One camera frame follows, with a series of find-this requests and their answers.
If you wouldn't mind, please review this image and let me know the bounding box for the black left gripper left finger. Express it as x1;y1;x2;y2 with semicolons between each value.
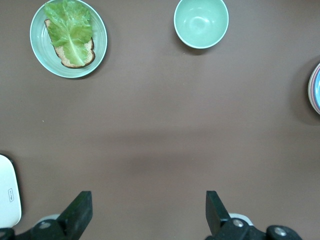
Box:
0;191;93;240

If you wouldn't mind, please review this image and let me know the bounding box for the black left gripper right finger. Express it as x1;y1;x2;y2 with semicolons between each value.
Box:
205;190;305;240

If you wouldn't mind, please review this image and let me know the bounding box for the blue plate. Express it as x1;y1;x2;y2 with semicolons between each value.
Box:
314;69;320;107

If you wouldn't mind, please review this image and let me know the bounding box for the white rounded flat device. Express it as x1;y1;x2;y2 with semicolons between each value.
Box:
0;154;23;229

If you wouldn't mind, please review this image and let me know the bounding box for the brown table cover cloth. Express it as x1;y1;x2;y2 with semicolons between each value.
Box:
0;0;320;240

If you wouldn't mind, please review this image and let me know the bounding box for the beige plate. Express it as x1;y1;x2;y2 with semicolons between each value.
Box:
307;62;320;116

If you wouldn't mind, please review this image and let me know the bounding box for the bread slice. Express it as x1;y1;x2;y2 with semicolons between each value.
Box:
44;18;96;69

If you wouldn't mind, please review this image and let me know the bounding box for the green plate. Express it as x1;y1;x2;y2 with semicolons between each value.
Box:
29;0;108;79

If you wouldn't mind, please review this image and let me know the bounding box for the green lettuce leaf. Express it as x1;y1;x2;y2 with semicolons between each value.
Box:
43;0;95;66

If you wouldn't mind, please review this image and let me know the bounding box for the green bowl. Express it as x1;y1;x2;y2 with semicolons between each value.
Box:
173;0;230;49

